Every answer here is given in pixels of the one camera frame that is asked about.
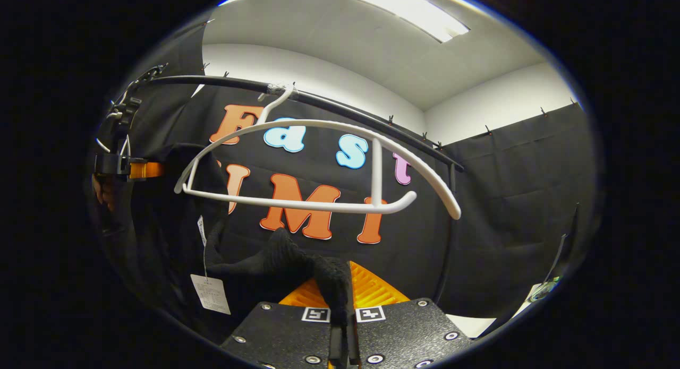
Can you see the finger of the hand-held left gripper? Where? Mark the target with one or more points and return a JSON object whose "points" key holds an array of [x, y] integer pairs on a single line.
{"points": [[143, 170]]}

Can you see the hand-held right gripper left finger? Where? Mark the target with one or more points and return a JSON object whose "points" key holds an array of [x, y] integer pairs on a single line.
{"points": [[276, 332]]}

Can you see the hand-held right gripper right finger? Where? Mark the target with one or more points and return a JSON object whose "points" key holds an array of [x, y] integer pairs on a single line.
{"points": [[404, 332]]}

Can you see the black knit garment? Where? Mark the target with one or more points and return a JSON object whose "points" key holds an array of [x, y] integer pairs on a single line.
{"points": [[289, 255]]}

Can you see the white plastic clothes hanger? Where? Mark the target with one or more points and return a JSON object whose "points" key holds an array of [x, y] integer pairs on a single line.
{"points": [[376, 172]]}

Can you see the pale round object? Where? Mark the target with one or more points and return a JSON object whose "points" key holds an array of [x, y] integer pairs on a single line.
{"points": [[544, 289]]}

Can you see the black clothes rack rail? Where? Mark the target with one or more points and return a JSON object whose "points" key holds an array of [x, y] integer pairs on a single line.
{"points": [[223, 82]]}

